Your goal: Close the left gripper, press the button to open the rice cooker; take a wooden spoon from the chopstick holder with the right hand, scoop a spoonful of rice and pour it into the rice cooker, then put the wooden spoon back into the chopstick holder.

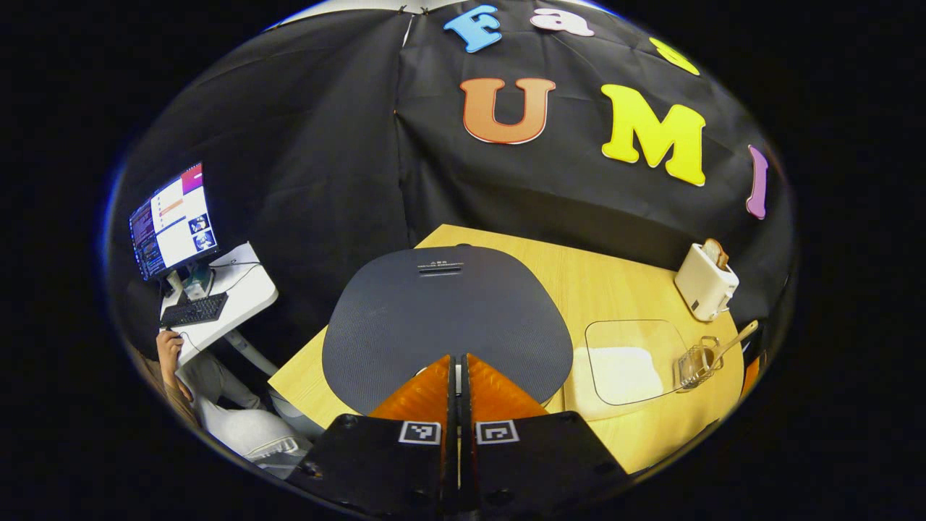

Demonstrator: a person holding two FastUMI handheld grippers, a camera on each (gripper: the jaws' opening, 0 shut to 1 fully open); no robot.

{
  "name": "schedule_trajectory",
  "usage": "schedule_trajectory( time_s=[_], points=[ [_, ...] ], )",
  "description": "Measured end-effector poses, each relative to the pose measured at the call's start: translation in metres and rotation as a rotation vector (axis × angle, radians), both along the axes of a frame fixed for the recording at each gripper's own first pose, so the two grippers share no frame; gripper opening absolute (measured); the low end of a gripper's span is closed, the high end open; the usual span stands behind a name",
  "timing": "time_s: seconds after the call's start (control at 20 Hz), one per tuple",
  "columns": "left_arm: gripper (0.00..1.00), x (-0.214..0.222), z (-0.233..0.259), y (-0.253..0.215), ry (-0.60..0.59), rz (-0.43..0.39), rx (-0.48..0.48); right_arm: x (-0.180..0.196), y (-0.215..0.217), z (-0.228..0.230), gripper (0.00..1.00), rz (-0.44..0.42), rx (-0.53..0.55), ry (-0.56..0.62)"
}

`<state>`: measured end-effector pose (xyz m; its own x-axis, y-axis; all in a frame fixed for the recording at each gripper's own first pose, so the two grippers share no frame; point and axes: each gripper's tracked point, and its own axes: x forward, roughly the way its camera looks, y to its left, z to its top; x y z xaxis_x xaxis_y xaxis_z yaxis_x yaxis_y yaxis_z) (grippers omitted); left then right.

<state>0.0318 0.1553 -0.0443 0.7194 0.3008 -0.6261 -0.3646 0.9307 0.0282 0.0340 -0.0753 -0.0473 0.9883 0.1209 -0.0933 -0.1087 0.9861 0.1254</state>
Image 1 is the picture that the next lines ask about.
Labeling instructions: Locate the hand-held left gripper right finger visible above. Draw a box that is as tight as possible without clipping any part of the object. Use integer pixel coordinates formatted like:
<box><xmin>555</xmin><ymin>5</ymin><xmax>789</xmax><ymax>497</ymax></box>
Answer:
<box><xmin>459</xmin><ymin>353</ymin><xmax>630</xmax><ymax>516</ymax></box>

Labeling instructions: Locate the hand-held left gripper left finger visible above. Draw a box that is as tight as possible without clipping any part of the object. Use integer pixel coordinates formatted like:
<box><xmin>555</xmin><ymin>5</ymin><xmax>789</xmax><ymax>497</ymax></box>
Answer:
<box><xmin>286</xmin><ymin>353</ymin><xmax>459</xmax><ymax>518</ymax></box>

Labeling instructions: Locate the clear lidded rice box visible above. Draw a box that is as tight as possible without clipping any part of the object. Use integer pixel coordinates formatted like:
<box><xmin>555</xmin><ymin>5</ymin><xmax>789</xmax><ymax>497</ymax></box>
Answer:
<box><xmin>572</xmin><ymin>319</ymin><xmax>695</xmax><ymax>423</ymax></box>

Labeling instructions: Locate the dark grey rice cooker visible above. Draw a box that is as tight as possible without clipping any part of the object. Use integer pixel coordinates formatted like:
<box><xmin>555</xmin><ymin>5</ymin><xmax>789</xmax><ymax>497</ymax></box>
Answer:
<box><xmin>322</xmin><ymin>245</ymin><xmax>574</xmax><ymax>417</ymax></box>

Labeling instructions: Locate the wooden spoon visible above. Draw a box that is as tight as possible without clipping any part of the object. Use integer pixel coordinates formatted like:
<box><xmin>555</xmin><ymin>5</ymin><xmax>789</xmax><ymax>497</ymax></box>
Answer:
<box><xmin>694</xmin><ymin>320</ymin><xmax>760</xmax><ymax>377</ymax></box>

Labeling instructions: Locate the white side desk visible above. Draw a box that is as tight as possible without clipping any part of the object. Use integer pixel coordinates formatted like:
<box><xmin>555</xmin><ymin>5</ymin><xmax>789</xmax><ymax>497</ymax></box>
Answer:
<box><xmin>159</xmin><ymin>242</ymin><xmax>279</xmax><ymax>366</ymax></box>

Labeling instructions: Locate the black keyboard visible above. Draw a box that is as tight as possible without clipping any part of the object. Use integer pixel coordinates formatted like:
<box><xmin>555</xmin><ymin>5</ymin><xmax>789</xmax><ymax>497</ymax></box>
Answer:
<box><xmin>160</xmin><ymin>292</ymin><xmax>229</xmax><ymax>329</ymax></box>

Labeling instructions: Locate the white toaster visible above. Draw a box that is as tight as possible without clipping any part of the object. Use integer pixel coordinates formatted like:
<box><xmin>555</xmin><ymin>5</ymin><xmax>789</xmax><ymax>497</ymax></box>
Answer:
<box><xmin>674</xmin><ymin>242</ymin><xmax>740</xmax><ymax>322</ymax></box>

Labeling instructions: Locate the computer monitor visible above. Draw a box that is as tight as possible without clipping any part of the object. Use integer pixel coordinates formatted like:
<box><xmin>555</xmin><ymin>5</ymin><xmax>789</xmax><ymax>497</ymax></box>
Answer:
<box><xmin>129</xmin><ymin>162</ymin><xmax>220</xmax><ymax>281</ymax></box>

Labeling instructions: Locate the black backdrop cloth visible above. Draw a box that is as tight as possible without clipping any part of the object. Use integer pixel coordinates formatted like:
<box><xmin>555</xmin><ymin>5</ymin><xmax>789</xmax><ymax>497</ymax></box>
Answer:
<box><xmin>109</xmin><ymin>0</ymin><xmax>797</xmax><ymax>348</ymax></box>

